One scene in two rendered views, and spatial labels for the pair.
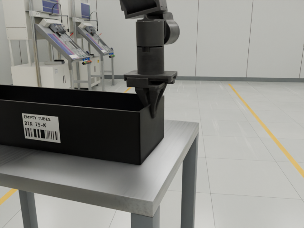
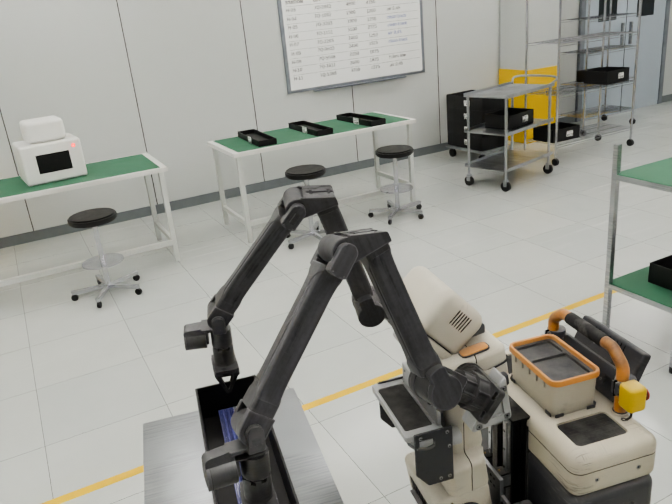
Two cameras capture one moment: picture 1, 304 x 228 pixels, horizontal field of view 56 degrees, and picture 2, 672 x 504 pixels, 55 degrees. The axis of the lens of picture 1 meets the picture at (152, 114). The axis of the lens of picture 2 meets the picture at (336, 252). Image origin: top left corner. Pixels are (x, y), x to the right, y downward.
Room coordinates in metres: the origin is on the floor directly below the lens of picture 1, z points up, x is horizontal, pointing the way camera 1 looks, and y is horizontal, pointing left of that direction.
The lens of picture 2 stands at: (1.17, 1.51, 1.88)
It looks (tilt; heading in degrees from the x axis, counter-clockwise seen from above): 21 degrees down; 237
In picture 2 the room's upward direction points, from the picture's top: 6 degrees counter-clockwise
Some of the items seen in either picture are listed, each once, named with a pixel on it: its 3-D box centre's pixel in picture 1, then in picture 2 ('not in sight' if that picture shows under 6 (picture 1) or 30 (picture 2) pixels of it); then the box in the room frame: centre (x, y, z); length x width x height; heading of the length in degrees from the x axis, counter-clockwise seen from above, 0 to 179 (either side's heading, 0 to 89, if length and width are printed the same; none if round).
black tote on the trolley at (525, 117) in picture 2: not in sight; (509, 118); (-3.91, -2.91, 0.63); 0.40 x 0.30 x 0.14; 7
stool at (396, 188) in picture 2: not in sight; (398, 183); (-2.40, -2.88, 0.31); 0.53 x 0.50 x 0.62; 16
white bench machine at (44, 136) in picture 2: not in sight; (47, 148); (0.25, -3.86, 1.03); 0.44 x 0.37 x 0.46; 179
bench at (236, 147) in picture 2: not in sight; (316, 172); (-1.98, -3.56, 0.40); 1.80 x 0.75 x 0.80; 173
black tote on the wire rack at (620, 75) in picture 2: not in sight; (606, 75); (-5.63, -3.00, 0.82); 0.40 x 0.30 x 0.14; 179
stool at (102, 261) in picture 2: not in sight; (104, 254); (0.17, -3.16, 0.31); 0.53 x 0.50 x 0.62; 39
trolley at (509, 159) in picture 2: not in sight; (511, 130); (-3.95, -2.92, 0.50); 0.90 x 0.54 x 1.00; 7
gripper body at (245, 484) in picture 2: not in sight; (258, 486); (0.78, 0.54, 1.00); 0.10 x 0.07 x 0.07; 71
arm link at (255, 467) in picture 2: not in sight; (252, 462); (0.78, 0.54, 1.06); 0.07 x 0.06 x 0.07; 169
